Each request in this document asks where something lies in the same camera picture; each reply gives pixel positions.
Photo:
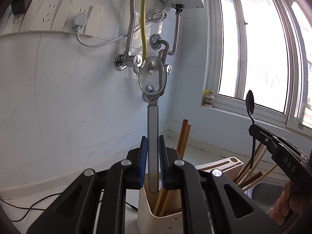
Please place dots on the stainless steel sink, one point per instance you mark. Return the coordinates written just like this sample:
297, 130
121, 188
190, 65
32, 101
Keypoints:
266, 193

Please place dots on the black power adapter right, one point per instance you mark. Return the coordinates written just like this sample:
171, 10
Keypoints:
20, 6

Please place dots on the white window frame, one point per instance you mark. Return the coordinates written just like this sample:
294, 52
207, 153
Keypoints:
263, 46

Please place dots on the light wooden chopstick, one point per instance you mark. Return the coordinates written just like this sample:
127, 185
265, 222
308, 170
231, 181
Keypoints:
258, 158
160, 202
247, 167
261, 178

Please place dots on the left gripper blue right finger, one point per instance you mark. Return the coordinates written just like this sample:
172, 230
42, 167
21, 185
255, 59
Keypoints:
163, 160

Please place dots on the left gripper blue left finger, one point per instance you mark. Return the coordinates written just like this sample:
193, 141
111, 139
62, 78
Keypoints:
143, 157

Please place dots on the beige plastic utensil holder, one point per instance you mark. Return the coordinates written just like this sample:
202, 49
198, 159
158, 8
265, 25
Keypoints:
172, 220

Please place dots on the white plug with cord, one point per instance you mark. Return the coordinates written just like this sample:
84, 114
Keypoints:
97, 29

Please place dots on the dark brown chopstick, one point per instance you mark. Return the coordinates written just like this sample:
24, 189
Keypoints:
185, 141
250, 180
181, 137

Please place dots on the person right hand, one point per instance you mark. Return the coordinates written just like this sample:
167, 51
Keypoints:
288, 201

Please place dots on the white wall socket strip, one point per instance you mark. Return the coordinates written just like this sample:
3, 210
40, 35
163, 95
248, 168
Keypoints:
52, 16

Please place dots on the small jar on windowsill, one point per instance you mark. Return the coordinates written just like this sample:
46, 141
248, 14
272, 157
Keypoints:
208, 98

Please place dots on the clear grey plastic spoon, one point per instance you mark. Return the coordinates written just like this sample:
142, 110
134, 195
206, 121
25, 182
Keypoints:
152, 81

